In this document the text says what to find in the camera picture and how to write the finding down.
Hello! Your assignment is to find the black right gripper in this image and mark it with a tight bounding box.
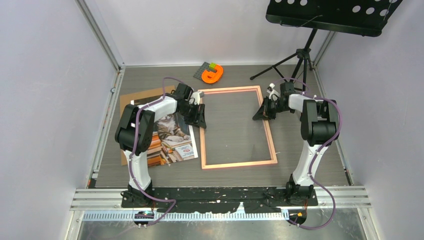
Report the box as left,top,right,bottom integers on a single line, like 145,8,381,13
252,96,291,121

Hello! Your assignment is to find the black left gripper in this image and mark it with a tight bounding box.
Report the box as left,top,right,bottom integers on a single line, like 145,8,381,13
178,102,207,129

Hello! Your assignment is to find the pink wooden picture frame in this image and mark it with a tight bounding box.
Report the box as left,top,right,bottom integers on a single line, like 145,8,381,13
199,85,278,170

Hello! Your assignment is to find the cat and books photo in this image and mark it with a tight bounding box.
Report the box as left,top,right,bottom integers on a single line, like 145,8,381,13
130,96,199,168

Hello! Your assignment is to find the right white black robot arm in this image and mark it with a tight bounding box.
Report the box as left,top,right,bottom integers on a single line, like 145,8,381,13
252,80,343,205

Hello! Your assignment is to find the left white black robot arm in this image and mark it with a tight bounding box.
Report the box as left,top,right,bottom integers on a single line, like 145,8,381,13
114,83,207,207

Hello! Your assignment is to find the grey building plate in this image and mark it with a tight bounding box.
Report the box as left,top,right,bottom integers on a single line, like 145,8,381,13
193,62,210,81

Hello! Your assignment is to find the green toy brick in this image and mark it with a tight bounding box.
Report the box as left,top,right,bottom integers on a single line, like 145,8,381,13
208,62,216,71

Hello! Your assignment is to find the brown cardboard backing board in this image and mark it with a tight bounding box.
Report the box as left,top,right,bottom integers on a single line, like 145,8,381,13
119,85,176,166

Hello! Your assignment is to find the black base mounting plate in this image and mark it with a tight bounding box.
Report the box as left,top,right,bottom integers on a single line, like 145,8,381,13
120,186,318,214

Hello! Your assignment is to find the black music stand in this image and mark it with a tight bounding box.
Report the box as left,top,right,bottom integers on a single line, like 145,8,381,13
250,0,402,80

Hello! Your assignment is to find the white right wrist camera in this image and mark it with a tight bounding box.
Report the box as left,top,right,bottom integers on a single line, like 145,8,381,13
267,83,281,101

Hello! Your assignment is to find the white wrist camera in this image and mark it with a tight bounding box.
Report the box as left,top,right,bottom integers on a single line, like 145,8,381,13
267,83,281,101
188,90,205,105

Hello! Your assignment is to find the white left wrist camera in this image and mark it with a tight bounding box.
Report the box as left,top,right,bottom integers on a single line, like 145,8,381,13
188,90,205,105

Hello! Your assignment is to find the orange plastic ring piece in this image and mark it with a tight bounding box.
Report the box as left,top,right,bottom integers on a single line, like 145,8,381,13
201,64,224,85

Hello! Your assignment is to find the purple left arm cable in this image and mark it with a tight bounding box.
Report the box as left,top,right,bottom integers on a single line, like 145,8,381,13
127,76,186,228

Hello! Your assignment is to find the aluminium rail front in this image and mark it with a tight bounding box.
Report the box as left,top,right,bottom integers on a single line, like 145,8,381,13
70,186,371,223

